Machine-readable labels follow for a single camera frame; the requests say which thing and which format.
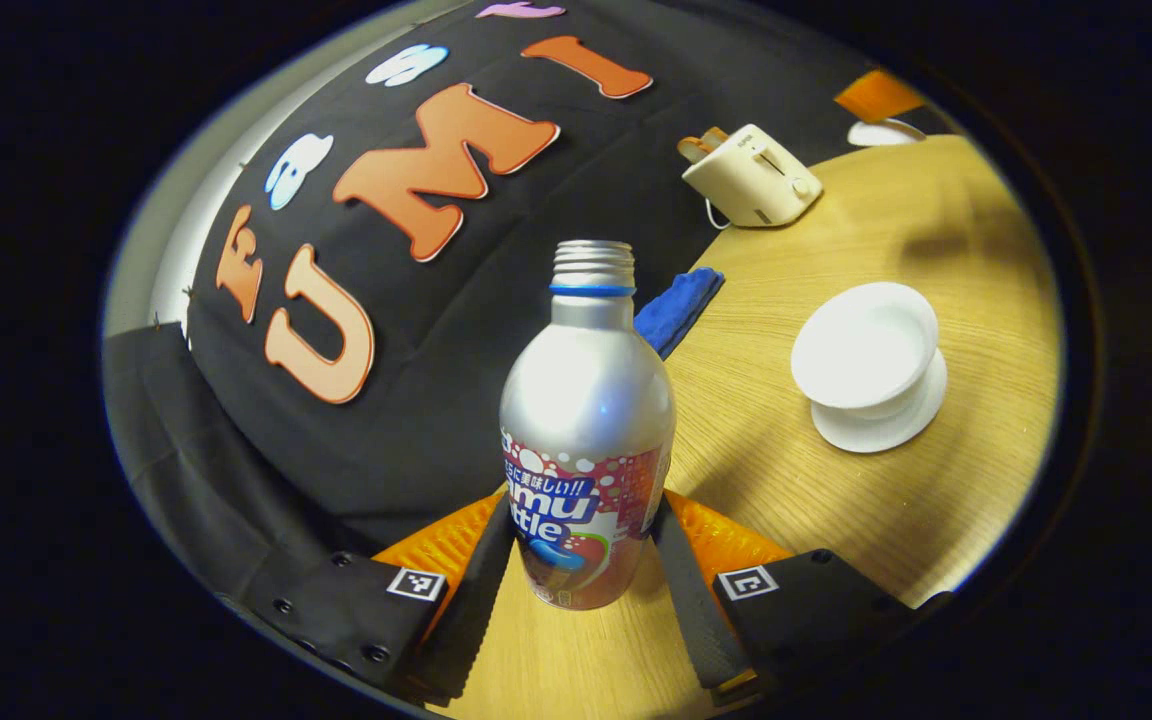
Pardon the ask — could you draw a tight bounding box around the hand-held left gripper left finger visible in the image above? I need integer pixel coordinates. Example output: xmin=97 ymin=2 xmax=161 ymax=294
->
xmin=236 ymin=488 xmax=518 ymax=701

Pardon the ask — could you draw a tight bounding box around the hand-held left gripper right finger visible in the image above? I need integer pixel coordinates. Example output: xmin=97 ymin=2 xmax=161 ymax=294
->
xmin=650 ymin=488 xmax=953 ymax=701

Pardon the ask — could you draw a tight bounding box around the silver water bottle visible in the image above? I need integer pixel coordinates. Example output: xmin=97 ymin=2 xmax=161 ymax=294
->
xmin=499 ymin=240 xmax=678 ymax=612

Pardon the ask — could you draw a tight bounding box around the white teacup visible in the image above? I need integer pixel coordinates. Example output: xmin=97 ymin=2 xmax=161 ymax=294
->
xmin=790 ymin=281 xmax=941 ymax=422

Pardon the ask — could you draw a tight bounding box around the white toaster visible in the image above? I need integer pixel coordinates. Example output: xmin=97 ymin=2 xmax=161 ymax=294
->
xmin=681 ymin=123 xmax=825 ymax=230

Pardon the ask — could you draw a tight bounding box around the white saucer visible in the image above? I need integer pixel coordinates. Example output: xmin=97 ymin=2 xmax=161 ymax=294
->
xmin=810 ymin=348 xmax=949 ymax=455

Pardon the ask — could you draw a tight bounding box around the blue towel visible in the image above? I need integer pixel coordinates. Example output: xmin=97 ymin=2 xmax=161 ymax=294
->
xmin=633 ymin=266 xmax=726 ymax=361

